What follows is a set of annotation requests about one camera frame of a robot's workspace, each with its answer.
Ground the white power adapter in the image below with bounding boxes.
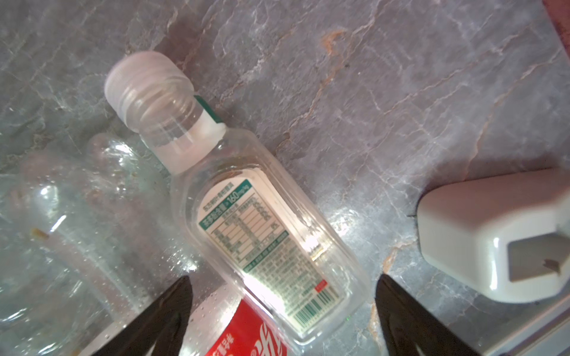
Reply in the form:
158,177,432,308
417,169,569,303

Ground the red white label bottle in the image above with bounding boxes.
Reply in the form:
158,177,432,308
1,133,199,355

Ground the green label clear bottle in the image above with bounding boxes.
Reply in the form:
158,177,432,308
104,51,371,350

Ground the red label bottle red cap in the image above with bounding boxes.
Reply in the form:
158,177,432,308
79,284,290,356

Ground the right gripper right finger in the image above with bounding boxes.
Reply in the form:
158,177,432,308
375,274,478,355

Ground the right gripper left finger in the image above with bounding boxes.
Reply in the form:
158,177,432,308
94,275,193,355

